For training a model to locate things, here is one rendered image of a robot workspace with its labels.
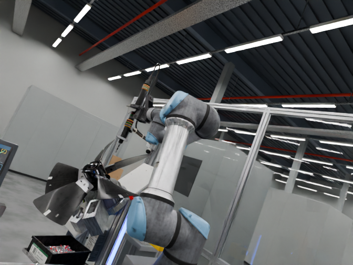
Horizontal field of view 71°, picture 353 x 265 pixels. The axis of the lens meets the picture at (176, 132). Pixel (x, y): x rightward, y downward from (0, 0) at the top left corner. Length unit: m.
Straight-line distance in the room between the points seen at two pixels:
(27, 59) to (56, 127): 7.15
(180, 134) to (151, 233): 0.33
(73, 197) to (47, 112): 5.48
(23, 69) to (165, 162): 12.95
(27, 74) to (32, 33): 1.87
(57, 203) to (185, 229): 0.86
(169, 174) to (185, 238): 0.20
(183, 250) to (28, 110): 6.28
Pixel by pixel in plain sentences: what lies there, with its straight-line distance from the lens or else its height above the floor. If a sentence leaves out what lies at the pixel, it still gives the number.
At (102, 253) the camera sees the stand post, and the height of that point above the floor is 0.70.
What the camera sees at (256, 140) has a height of 1.80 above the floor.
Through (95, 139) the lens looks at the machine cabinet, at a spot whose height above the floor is 1.46.
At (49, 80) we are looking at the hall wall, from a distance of 13.68.
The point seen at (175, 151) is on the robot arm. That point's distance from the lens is 0.84.
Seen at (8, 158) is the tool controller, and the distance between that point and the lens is 0.93.
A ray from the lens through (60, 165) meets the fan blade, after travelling 1.81.
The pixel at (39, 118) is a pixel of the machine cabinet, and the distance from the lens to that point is 6.89.
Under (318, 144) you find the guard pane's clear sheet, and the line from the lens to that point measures 1.66.
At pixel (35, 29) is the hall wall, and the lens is 14.01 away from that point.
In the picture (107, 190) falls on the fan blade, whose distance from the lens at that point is 1.36.
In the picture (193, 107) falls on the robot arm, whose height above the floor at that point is 1.61.
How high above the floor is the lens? 1.35
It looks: 10 degrees up
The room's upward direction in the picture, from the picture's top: 23 degrees clockwise
